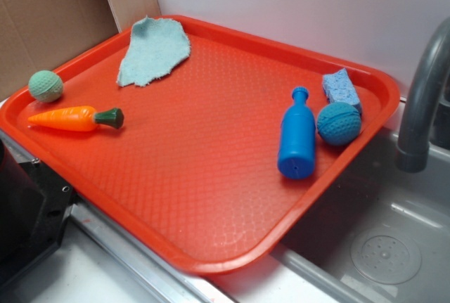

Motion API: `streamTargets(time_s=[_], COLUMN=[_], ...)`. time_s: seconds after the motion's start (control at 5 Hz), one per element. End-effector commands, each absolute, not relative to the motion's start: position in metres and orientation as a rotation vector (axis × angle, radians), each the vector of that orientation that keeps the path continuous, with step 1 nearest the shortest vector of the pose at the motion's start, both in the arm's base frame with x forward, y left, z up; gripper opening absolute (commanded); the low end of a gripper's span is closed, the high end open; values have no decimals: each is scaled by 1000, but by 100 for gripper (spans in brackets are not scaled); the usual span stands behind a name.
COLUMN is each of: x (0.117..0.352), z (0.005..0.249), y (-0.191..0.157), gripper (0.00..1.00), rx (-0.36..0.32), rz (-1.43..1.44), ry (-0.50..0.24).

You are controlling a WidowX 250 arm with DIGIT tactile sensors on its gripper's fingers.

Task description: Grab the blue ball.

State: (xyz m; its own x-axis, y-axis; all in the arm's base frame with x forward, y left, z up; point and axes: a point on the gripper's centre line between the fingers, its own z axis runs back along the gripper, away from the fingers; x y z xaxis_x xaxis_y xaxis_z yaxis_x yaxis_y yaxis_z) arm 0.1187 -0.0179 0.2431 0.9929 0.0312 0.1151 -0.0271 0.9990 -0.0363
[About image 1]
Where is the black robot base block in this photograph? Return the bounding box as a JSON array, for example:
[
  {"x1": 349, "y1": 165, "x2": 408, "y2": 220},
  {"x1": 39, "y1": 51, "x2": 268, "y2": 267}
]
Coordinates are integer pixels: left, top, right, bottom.
[{"x1": 1, "y1": 143, "x2": 75, "y2": 287}]

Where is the blue dimpled ball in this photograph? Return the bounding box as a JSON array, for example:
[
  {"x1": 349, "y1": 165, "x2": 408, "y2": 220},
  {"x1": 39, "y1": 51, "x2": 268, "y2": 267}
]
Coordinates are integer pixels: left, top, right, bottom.
[{"x1": 317, "y1": 102, "x2": 362, "y2": 146}]

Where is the green dimpled ball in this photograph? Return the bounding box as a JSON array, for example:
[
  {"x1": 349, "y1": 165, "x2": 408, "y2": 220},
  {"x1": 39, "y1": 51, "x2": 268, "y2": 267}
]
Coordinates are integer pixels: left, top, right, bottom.
[{"x1": 28, "y1": 70, "x2": 63, "y2": 103}]

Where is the red plastic tray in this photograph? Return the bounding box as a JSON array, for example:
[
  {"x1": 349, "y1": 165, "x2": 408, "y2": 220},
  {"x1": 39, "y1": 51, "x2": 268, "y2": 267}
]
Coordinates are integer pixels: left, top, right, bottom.
[{"x1": 1, "y1": 17, "x2": 400, "y2": 275}]

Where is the blue toy bottle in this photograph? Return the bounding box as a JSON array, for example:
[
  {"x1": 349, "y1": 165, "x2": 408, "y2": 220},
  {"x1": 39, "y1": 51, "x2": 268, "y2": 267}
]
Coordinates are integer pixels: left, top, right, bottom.
[{"x1": 277, "y1": 86, "x2": 316, "y2": 179}]

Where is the light blue cloth rag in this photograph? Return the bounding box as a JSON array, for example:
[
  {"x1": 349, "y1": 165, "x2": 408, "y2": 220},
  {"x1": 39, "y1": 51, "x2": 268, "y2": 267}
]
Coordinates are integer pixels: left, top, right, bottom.
[{"x1": 117, "y1": 17, "x2": 191, "y2": 87}]

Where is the blue sponge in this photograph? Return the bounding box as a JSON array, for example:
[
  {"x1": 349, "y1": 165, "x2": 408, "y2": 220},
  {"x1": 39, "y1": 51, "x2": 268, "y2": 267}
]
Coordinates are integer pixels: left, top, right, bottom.
[{"x1": 322, "y1": 68, "x2": 362, "y2": 115}]

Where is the orange toy carrot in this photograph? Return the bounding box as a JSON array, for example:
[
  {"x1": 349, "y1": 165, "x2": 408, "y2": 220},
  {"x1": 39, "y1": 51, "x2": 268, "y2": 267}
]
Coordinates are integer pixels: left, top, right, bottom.
[{"x1": 27, "y1": 105, "x2": 124, "y2": 132}]

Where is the grey toy sink basin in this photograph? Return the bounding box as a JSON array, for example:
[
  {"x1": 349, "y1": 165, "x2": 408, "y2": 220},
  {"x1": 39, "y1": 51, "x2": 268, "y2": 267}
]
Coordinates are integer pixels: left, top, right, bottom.
[{"x1": 273, "y1": 130, "x2": 449, "y2": 302}]

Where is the grey toy faucet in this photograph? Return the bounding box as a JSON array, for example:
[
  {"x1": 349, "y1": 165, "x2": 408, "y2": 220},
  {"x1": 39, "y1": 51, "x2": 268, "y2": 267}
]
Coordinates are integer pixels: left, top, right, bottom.
[{"x1": 395, "y1": 19, "x2": 449, "y2": 173}]

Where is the brown cardboard panel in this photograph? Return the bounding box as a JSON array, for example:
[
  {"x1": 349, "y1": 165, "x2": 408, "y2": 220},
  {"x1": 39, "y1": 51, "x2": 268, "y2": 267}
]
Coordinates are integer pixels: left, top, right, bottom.
[{"x1": 1, "y1": 0, "x2": 117, "y2": 99}]

